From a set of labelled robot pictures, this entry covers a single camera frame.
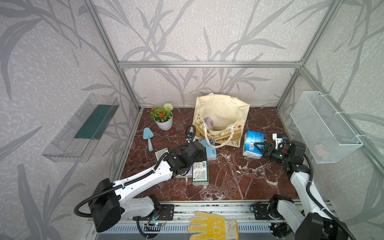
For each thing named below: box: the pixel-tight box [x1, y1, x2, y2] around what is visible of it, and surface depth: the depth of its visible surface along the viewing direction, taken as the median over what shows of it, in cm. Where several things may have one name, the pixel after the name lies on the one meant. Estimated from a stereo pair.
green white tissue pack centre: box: [192, 160, 210, 186], surface depth 83 cm
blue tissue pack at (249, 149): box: [242, 130, 265, 160], surface depth 79 cm
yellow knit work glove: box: [188, 211, 240, 240], surface depth 71 cm
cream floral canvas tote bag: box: [192, 93, 250, 148], surface depth 92 cm
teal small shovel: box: [142, 127, 154, 152], surface depth 106 cm
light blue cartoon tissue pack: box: [198, 139, 217, 161], surface depth 91 cm
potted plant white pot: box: [150, 102, 174, 131], surface depth 100 cm
